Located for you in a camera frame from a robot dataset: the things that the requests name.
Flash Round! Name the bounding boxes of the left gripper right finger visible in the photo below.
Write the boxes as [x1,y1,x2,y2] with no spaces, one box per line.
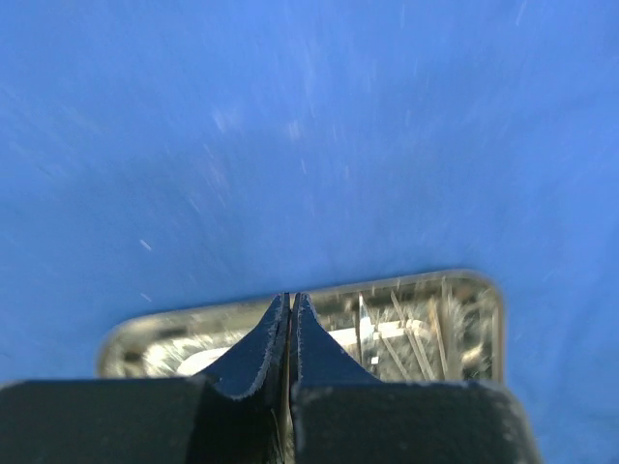
[289,293,543,463]

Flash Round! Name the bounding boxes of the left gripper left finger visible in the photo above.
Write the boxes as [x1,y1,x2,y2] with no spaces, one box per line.
[1,294,290,463]

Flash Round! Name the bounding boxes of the steel instrument tray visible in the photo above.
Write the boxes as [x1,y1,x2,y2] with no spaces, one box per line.
[97,270,505,382]

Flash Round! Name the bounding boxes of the blue surgical cloth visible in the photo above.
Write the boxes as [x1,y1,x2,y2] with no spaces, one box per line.
[1,1,618,463]

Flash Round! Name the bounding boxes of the steel tweezers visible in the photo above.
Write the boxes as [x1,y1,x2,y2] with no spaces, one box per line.
[391,291,435,381]

